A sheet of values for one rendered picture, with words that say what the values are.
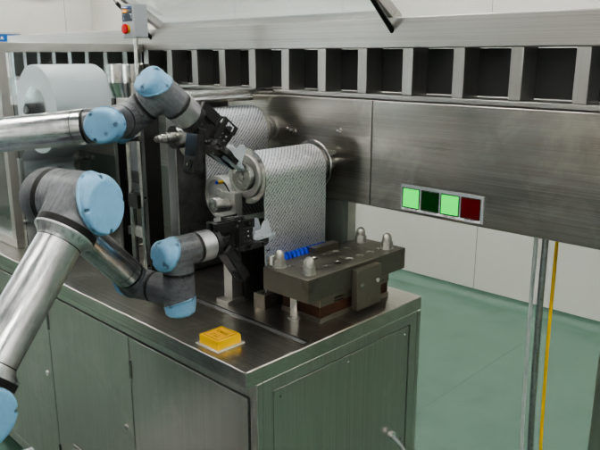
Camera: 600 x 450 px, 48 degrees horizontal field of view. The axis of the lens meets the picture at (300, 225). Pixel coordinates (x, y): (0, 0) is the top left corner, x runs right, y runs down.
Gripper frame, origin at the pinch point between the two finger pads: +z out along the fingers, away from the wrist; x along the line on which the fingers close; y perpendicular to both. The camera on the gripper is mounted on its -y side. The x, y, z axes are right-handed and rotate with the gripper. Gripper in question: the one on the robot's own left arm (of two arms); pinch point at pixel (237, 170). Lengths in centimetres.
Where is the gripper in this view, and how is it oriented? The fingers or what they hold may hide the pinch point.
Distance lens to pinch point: 173.3
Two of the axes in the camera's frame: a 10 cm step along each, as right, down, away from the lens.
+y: 4.4, -8.6, 2.6
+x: -7.2, -1.7, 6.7
